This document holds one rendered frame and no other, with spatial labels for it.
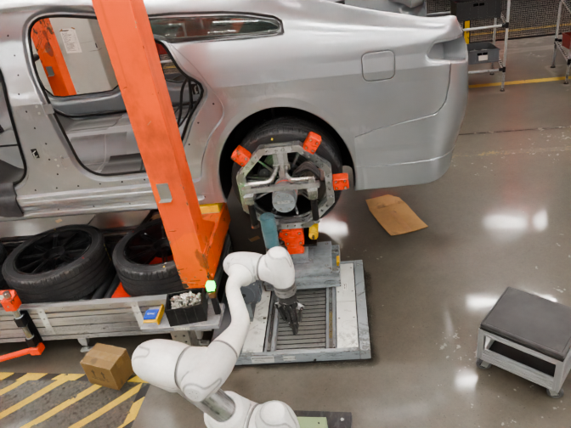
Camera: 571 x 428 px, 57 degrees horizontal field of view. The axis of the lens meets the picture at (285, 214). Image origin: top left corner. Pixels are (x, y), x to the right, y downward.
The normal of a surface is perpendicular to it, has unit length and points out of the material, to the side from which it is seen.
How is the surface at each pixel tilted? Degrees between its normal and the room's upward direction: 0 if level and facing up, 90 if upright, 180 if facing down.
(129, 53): 90
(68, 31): 90
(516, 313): 0
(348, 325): 0
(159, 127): 90
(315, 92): 90
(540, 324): 0
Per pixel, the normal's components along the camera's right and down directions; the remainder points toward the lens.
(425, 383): -0.14, -0.84
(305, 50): -0.09, 0.40
